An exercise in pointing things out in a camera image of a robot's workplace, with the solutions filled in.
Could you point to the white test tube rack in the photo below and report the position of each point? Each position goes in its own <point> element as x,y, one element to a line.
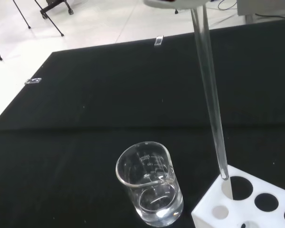
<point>249,213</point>

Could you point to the grey equipment box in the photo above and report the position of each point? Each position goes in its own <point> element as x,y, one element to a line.
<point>266,7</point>

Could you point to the black chair base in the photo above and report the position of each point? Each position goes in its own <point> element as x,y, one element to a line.
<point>59,6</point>

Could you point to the clear glass beaker with water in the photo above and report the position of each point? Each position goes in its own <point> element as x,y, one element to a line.
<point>152,190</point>

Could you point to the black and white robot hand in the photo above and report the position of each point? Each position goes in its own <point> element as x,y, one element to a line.
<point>175,4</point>

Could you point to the black bench cloth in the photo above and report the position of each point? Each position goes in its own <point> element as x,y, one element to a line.
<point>109,107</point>

